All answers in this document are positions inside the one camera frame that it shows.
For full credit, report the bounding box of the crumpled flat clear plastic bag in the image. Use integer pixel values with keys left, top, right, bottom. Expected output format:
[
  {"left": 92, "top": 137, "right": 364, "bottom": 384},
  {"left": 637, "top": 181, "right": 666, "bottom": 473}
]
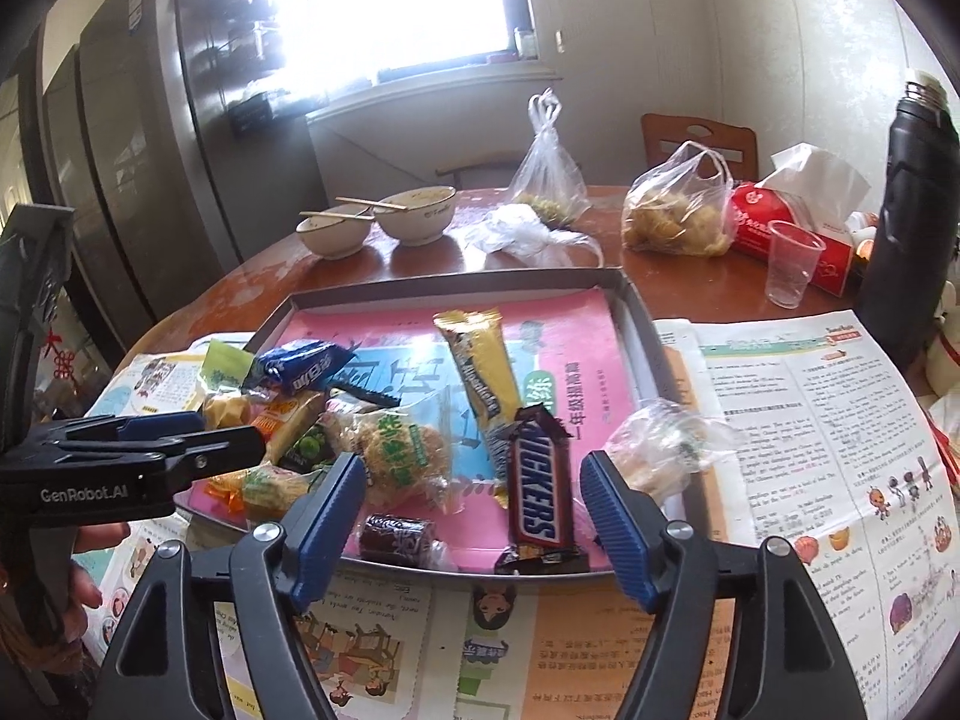
[{"left": 465, "top": 204, "right": 605, "bottom": 267}]

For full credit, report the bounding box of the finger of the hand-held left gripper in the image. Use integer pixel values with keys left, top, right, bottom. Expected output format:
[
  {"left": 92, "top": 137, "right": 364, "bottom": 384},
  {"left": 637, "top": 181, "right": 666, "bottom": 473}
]
[
  {"left": 22, "top": 411, "right": 205, "bottom": 458},
  {"left": 45, "top": 425, "right": 267, "bottom": 492}
]

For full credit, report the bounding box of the grey cardboard box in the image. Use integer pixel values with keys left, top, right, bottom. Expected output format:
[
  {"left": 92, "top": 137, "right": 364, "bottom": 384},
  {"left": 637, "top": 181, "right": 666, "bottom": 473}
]
[{"left": 180, "top": 266, "right": 721, "bottom": 597}]

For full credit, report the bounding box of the rabbit figurine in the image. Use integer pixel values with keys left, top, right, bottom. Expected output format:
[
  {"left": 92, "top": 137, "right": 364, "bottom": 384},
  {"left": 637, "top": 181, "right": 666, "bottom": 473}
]
[{"left": 926, "top": 292, "right": 960, "bottom": 400}]

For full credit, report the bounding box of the black thermos bottle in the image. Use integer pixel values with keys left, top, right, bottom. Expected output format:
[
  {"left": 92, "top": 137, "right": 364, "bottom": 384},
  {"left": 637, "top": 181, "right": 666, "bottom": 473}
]
[{"left": 855, "top": 69, "right": 960, "bottom": 376}]

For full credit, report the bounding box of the large beige bowl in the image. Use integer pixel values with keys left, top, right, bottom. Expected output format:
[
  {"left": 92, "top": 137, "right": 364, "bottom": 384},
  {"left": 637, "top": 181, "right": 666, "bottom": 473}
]
[{"left": 373, "top": 186, "right": 457, "bottom": 245}]

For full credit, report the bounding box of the pink book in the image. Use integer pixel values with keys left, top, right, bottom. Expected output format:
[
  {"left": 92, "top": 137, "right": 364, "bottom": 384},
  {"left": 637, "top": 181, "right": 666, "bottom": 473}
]
[{"left": 191, "top": 289, "right": 642, "bottom": 575}]

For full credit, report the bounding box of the plastic bag of fried snacks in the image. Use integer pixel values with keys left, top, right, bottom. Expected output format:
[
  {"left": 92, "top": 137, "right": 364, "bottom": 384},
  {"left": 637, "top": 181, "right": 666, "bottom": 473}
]
[{"left": 622, "top": 141, "right": 736, "bottom": 257}]

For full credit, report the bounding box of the yellow wafer bar packet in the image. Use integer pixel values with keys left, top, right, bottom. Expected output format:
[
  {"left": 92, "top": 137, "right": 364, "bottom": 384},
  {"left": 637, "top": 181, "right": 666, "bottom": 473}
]
[{"left": 433, "top": 306, "right": 527, "bottom": 485}]

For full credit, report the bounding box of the orange rice cracker packet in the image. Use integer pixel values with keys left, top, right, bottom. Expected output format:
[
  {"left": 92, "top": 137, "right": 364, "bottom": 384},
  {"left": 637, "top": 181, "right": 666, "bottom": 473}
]
[{"left": 251, "top": 388, "right": 329, "bottom": 462}]

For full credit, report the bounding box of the red knot decoration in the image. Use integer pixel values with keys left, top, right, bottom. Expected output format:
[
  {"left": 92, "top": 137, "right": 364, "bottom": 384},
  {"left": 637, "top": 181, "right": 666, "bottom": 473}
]
[{"left": 41, "top": 326, "right": 83, "bottom": 383}]

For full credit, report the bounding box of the grey refrigerator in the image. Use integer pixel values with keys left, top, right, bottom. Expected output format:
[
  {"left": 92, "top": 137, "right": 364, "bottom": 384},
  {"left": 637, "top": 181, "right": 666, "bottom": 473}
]
[{"left": 19, "top": 0, "right": 327, "bottom": 368}]

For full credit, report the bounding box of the green peas packet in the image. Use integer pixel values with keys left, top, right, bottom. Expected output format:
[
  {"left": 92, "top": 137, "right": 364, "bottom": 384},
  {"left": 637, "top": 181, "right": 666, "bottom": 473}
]
[{"left": 287, "top": 422, "right": 340, "bottom": 472}]

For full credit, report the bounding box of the brown chocolate bar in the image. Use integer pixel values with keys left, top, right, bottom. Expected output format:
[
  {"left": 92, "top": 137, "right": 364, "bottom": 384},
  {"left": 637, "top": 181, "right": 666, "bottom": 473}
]
[{"left": 493, "top": 403, "right": 593, "bottom": 577}]

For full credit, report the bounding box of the newspaper with green header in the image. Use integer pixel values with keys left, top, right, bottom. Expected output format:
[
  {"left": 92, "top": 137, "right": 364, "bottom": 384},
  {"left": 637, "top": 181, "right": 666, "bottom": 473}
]
[{"left": 431, "top": 581, "right": 541, "bottom": 720}]

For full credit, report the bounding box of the person's left hand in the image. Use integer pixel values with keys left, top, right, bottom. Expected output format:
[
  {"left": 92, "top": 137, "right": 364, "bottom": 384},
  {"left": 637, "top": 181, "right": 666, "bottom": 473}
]
[{"left": 60, "top": 523, "right": 132, "bottom": 642}]

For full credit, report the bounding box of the window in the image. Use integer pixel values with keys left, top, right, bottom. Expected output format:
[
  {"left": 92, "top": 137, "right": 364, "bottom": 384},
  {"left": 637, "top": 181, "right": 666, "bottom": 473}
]
[{"left": 255, "top": 0, "right": 562, "bottom": 115}]

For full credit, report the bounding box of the tall tied clear plastic bag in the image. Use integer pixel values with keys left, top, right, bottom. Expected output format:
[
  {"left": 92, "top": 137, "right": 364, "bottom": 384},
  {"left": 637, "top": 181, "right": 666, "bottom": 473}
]
[{"left": 510, "top": 88, "right": 593, "bottom": 226}]

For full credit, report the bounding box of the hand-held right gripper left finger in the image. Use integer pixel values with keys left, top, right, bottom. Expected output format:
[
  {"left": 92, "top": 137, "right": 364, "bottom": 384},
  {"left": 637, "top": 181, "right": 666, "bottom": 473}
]
[{"left": 94, "top": 452, "right": 368, "bottom": 720}]

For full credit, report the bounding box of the wooden chair with cutout back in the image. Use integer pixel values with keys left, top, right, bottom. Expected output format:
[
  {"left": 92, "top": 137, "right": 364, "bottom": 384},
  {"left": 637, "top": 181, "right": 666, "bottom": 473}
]
[{"left": 640, "top": 112, "right": 758, "bottom": 181}]

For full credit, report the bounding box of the yellow pieces snack packet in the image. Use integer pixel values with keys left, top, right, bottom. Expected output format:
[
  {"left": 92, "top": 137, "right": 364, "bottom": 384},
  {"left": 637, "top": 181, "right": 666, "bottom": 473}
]
[{"left": 201, "top": 392, "right": 254, "bottom": 430}]

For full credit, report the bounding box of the red tissue pack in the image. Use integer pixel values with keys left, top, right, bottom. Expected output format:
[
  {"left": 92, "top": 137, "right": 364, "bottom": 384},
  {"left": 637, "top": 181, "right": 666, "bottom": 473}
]
[{"left": 727, "top": 142, "right": 875, "bottom": 297}]

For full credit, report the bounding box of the large white and orange newspaper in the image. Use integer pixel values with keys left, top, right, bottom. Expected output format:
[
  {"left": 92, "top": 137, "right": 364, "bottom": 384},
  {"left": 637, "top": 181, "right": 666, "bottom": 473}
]
[{"left": 517, "top": 307, "right": 960, "bottom": 720}]

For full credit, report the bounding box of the clear plastic cup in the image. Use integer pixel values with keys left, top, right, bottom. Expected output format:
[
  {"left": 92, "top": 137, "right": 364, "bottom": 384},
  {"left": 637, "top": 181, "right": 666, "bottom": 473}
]
[{"left": 765, "top": 220, "right": 827, "bottom": 310}]

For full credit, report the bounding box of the dark brown candy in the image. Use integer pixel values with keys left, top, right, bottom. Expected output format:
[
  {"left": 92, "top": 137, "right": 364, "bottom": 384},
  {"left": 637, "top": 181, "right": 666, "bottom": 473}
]
[{"left": 358, "top": 511, "right": 442, "bottom": 569}]

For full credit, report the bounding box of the blue snack packet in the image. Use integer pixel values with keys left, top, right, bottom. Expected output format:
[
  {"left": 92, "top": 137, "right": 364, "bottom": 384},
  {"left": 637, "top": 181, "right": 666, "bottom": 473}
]
[{"left": 244, "top": 339, "right": 359, "bottom": 395}]

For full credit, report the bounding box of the newspaper with yellow border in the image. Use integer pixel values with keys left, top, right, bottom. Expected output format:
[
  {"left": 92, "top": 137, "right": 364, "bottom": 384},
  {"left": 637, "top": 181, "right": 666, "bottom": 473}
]
[{"left": 88, "top": 330, "right": 260, "bottom": 421}]

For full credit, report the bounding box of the small beige bowl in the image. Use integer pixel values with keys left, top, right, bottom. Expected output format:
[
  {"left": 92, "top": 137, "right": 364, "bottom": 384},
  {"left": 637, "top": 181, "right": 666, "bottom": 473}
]
[{"left": 296, "top": 214, "right": 374, "bottom": 260}]

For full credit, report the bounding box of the clear packet with brown cake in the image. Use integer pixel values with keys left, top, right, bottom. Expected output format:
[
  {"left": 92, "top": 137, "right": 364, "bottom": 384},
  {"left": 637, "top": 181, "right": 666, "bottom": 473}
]
[{"left": 600, "top": 397, "right": 745, "bottom": 505}]

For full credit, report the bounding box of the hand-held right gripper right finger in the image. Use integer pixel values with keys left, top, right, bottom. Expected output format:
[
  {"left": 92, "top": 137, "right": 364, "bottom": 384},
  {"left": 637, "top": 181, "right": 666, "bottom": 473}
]
[{"left": 581, "top": 451, "right": 863, "bottom": 720}]

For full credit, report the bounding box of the green label noodle cake packet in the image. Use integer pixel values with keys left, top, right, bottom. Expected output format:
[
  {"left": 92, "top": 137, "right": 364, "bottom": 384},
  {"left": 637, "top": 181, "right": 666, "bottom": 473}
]
[{"left": 324, "top": 397, "right": 460, "bottom": 520}]

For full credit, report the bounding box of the newspaper with cartoon children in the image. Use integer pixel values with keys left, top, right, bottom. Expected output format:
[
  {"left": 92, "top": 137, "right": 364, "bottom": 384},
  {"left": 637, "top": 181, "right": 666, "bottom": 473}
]
[{"left": 82, "top": 517, "right": 440, "bottom": 720}]

